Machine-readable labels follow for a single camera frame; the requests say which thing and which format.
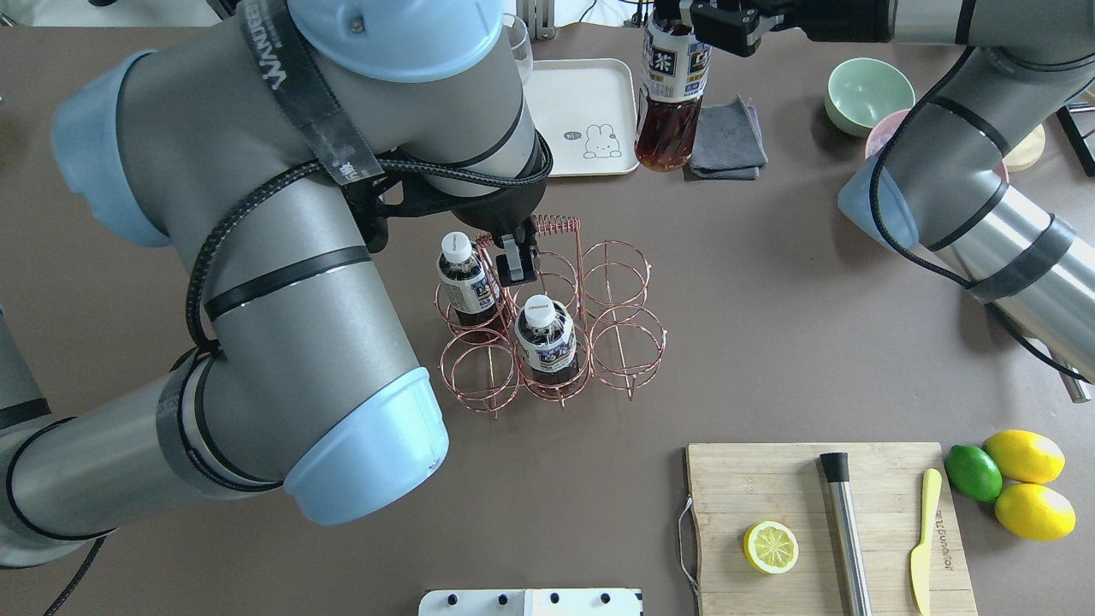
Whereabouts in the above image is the steel cylinder muddler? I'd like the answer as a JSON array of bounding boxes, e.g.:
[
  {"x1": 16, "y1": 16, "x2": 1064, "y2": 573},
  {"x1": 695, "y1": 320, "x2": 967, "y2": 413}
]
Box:
[{"x1": 819, "y1": 452, "x2": 873, "y2": 615}]

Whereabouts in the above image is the grey folded cloth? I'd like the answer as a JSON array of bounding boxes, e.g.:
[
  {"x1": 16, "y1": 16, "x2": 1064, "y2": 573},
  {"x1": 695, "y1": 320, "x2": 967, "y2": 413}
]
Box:
[{"x1": 687, "y1": 97, "x2": 769, "y2": 181}]

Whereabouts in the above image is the bamboo cutting board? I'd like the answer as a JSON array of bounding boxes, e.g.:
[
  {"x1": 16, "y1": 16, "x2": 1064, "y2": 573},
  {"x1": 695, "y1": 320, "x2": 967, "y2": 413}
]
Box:
[{"x1": 684, "y1": 443, "x2": 978, "y2": 615}]

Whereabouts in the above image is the pink bowl of ice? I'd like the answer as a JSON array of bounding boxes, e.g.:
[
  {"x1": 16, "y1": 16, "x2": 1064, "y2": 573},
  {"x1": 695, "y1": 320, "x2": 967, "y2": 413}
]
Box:
[{"x1": 863, "y1": 108, "x2": 910, "y2": 160}]

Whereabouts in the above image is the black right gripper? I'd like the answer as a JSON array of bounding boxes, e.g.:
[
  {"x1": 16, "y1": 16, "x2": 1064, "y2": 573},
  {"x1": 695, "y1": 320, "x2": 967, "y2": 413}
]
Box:
[{"x1": 690, "y1": 1, "x2": 895, "y2": 57}]

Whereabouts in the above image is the wooden cup tree stand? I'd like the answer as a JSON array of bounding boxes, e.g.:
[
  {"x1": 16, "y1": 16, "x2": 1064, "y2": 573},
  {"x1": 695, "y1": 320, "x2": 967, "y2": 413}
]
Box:
[{"x1": 1003, "y1": 124, "x2": 1045, "y2": 173}]

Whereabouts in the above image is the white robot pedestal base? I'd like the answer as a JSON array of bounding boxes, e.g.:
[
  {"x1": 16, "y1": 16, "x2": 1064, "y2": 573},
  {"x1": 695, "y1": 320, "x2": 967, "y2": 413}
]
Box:
[{"x1": 417, "y1": 586, "x2": 644, "y2": 615}]

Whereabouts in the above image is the tea bottle front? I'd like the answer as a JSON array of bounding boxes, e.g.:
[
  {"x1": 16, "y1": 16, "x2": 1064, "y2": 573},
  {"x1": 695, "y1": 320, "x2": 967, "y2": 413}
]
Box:
[{"x1": 512, "y1": 293, "x2": 580, "y2": 397}]

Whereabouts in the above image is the yellow plastic knife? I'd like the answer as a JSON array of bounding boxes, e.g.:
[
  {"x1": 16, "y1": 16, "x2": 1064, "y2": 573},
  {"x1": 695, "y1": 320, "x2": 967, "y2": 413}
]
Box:
[{"x1": 909, "y1": 468, "x2": 942, "y2": 615}]

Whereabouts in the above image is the copper wire bottle basket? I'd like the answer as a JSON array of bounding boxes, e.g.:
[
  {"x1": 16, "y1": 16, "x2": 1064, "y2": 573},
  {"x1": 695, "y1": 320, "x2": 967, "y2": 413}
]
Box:
[{"x1": 434, "y1": 216, "x2": 667, "y2": 417}]

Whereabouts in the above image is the green empty bowl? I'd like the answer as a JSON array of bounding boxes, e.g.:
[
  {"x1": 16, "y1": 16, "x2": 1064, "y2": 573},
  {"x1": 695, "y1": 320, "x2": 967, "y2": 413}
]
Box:
[{"x1": 825, "y1": 57, "x2": 918, "y2": 137}]

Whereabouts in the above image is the whole yellow lemon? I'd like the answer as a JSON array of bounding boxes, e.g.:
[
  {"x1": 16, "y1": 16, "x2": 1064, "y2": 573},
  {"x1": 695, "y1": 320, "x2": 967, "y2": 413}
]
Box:
[{"x1": 983, "y1": 429, "x2": 1065, "y2": 484}]

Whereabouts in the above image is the green lime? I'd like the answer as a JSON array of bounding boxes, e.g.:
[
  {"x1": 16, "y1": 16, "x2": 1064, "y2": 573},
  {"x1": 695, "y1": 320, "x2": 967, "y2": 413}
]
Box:
[{"x1": 944, "y1": 445, "x2": 1003, "y2": 503}]

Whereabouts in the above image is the clear wine glass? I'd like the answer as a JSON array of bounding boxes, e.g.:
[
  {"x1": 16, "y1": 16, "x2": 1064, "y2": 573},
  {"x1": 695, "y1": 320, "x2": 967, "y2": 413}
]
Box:
[{"x1": 503, "y1": 13, "x2": 535, "y2": 86}]

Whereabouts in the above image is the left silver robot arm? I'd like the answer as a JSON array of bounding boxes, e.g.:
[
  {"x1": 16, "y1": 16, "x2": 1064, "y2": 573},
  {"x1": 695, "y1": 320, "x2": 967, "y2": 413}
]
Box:
[{"x1": 3, "y1": 1, "x2": 552, "y2": 569}]

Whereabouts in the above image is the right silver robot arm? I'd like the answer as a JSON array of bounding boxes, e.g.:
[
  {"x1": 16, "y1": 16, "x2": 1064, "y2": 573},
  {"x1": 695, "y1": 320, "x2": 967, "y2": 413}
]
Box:
[{"x1": 673, "y1": 1, "x2": 1092, "y2": 381}]

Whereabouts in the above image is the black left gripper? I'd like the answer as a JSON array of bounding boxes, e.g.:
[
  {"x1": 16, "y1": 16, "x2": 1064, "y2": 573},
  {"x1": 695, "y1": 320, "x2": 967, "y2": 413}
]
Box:
[{"x1": 346, "y1": 167, "x2": 548, "y2": 287}]

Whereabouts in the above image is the cream serving tray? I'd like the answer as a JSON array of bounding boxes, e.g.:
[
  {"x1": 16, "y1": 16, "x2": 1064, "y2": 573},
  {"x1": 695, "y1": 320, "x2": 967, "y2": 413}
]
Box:
[{"x1": 525, "y1": 58, "x2": 639, "y2": 178}]

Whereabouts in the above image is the yellow lemon half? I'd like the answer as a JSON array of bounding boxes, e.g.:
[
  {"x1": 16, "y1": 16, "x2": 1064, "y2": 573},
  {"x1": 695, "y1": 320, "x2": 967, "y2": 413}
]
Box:
[{"x1": 744, "y1": 521, "x2": 799, "y2": 576}]

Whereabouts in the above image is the tea bottle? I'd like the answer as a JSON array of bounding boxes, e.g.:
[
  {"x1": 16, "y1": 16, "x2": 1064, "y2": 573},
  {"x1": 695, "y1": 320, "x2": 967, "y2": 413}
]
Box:
[
  {"x1": 435, "y1": 231, "x2": 503, "y2": 332},
  {"x1": 634, "y1": 1, "x2": 712, "y2": 172},
  {"x1": 512, "y1": 293, "x2": 580, "y2": 397}
]

